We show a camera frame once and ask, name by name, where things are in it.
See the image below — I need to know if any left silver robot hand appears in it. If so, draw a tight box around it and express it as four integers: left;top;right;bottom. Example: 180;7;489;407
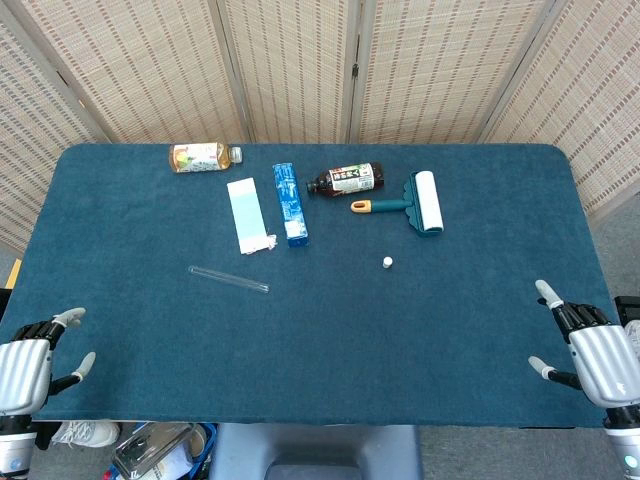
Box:
0;307;97;419

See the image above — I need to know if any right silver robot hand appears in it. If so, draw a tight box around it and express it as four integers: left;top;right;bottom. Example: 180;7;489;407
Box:
528;278;640;409

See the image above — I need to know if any clear glass test tube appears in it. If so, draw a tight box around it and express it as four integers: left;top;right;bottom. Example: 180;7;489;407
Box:
188;265;271;295

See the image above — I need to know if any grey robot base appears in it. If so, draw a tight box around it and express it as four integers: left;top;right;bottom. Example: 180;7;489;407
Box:
208;424;425;480

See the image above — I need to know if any white mesh sneaker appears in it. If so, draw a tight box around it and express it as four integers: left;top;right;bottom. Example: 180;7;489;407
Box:
623;319;640;371

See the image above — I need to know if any black box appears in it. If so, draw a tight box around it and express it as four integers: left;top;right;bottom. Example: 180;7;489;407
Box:
613;295;640;326

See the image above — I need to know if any yellow board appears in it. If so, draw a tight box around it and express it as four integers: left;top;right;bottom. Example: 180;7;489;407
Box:
3;258;24;290

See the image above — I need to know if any clear plastic box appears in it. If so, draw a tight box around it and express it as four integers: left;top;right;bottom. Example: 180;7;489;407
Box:
110;423;197;480

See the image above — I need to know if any blue bin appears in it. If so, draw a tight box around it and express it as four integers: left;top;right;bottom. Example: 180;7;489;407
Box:
192;423;219;480

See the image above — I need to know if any bamboo screen panel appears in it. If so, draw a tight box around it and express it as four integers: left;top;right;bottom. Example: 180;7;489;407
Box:
347;0;559;146
0;0;111;254
477;0;640;221
17;0;254;145
214;0;364;145

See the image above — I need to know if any teal lint roller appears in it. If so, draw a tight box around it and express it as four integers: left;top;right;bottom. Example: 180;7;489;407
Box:
350;170;445;239

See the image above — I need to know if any white and pale blue box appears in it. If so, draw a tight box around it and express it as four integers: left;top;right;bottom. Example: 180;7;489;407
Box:
226;177;277;256

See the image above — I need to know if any blue table cloth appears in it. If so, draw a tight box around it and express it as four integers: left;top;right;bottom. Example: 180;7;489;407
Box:
7;143;632;430

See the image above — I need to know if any yellow tea bottle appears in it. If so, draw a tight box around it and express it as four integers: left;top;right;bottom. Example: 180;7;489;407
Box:
168;142;244;174

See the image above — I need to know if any dark tea bottle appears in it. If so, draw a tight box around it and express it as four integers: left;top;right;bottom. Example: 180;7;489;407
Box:
306;161;386;200

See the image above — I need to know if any blue toothpaste box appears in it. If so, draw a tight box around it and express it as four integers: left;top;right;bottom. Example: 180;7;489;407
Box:
272;162;310;249

